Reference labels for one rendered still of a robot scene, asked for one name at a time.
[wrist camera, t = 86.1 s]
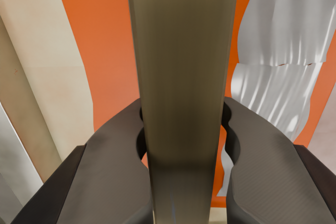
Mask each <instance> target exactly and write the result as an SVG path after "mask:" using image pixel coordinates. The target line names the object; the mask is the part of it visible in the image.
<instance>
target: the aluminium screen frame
mask: <svg viewBox="0 0 336 224"><path fill-rule="evenodd" d="M61 163H62V160H61V157H60V155H59V153H58V150H57V148H56V146H55V143H54V141H53V138H52V136H51V134H50V131H49V129H48V127H47V124H46V122H45V119H44V117H43V115H42V112H41V110H40V108H39V105H38V103H37V100H36V98H35V96H34V93H33V91H32V89H31V86H30V84H29V81H28V79H27V77H26V74H25V72H24V70H23V67H22V65H21V63H20V60H19V58H18V55H17V53H16V51H15V48H14V46H13V44H12V41H11V39H10V36H9V34H8V32H7V29H6V27H5V25H4V22H3V20H2V17H1V15H0V173H1V175H2V176H3V178H4V179H5V181H6V182H7V184H8V185H9V187H10V188H11V190H12V191H13V193H14V194H15V196H16V197H17V199H18V200H19V202H20V203H21V205H22V206H23V207H24V206H25V205H26V204H27V202H28V201H29V200H30V199H31V198H32V197H33V196H34V194H35V193H36V192H37V191H38V190H39V189H40V188H41V186H42V185H43V184H44V183H45V182H46V181H47V180H48V178H49V177H50V176H51V175H52V174H53V173H54V171H55V170H56V169H57V168H58V167H59V166H60V165H61Z"/></svg>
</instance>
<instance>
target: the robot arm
mask: <svg viewBox="0 0 336 224"><path fill-rule="evenodd" d="M221 125H222V126H223V127H224V129H225V130H226V133H227V134H226V141H225V147H224V149H225V152H226V153H227V154H228V156H229V157H230V159H231V161H232V163H233V167H232V169H231V172H230V178H229V183H228V189H227V194H226V217H227V224H336V175H335V174H334V173H333V172H332V171H331V170H330V169H328V168H327V167H326V166H325V165H324V164H323V163H322V162H321V161H320V160H319V159H318V158H317V157H316V156H315V155H313V154H312V153H311V152H310V151H309V150H308V149H307V148H306V147H305V146H304V145H299V144H294V143H293V142H292V141H291V140H290V139H288V138H287V137H286V136H285V135H284V134H283V133H282V132H281V131H280V130H279V129H278V128H277V127H275V126H274V125H273V124H272V123H270V122H269V121H267V120H266V119H265V118H263V117H262V116H260V115H258V114H257V113H255V112H254V111H252V110H250V109H249V108H247V107H246V106H244V105H242V104H241V103H239V102H238V101H236V100H234V99H233V98H231V97H227V96H225V97H224V102H223V110H222V118H221ZM146 152H147V148H146V139H145V131H144V122H143V114H142V105H141V98H138V99H136V100H135V101H134V102H132V103H131V104H130V105H128V106H127V107H125V108H124V109H123V110H121V111H120V112H119V113H117V114H116V115H115V116H113V117H112V118H111V119H109V120H108V121H107V122H106V123H104V124H103V125H102V126H101V127H100V128H99V129H98V130H97V131H96V132H95V133H94V134H93V135H92V136H91V137H90V138H89V139H88V141H87V142H86V143H85V144H84V145H77V146H76V147H75V148H74V150H73V151H72V152H71V153H70V154H69V155H68V156H67V158H66V159H65V160H64V161H63V162H62V163H61V165H60V166H59V167H58V168H57V169H56V170H55V171H54V173H53V174H52V175H51V176H50V177H49V178H48V179H47V181H46V182H45V183H44V184H43V185H42V186H41V187H40V189H39V190H38V191H37V192H36V193H35V194H34V195H33V197H32V198H31V199H30V200H29V201H28V202H27V204H26V205H25V206H24V207H23V208H22V209H21V211H20V212H19V213H18V214H17V216H16V217H15V218H14V219H13V221H12V222H11V223H10V224H154V216H153V201H152V192H151V183H150V175H149V170H148V168H147V167H146V166H145V165H144V164H143V162H142V159H143V157H144V155H145V153H146Z"/></svg>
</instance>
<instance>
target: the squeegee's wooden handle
mask: <svg viewBox="0 0 336 224"><path fill-rule="evenodd" d="M236 3H237V0H129V7H130V15H131V24H132V32H133V41H134V49H135V58H136V66H137V75H138V83H139V92H140V100H141V109H142V118H143V126H144V135H145V143H146V152H147V160H148V169H149V177H150V186H151V194H152V203H153V212H154V220H155V224H209V217H210V209H211V201H212V193H213V185H214V177H215V169H216V161H217V153H218V145H219V138H220V130H221V122H222V114H223V106H224V98H225V90H226V82H227V74H228V66H229V58H230V51H231V43H232V35H233V27H234V19H235V11H236Z"/></svg>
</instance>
